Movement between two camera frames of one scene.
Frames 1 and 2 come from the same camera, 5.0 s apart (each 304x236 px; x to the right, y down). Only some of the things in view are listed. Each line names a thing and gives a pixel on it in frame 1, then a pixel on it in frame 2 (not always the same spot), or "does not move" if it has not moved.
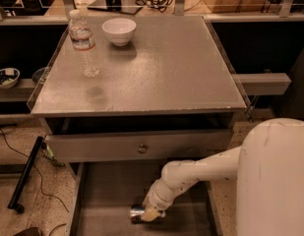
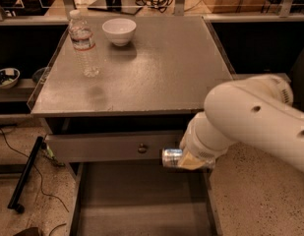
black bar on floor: x=24 y=176 does not move
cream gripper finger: x=146 y=201 → x=183 y=144
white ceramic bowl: x=120 y=30 does not move
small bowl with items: x=6 y=78 does not move
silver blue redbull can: x=137 y=210 → x=171 y=158
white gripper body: x=156 y=198 → x=200 y=147
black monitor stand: x=113 y=1 does not move
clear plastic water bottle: x=84 y=45 does not move
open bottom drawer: x=101 y=195 does not move
